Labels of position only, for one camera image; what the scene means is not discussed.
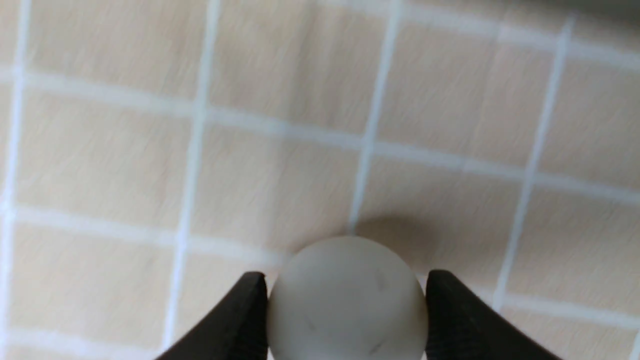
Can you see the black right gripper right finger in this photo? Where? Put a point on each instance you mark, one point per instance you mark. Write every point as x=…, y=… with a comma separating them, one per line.
x=463, y=327

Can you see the orange checkered tablecloth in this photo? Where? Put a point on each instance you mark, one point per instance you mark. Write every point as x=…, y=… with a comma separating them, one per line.
x=154, y=150

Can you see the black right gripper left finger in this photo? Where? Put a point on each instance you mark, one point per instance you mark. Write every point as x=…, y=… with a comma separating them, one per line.
x=235, y=329

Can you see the white ping-pong ball with logo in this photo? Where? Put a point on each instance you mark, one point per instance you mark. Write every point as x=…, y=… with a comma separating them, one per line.
x=347, y=298

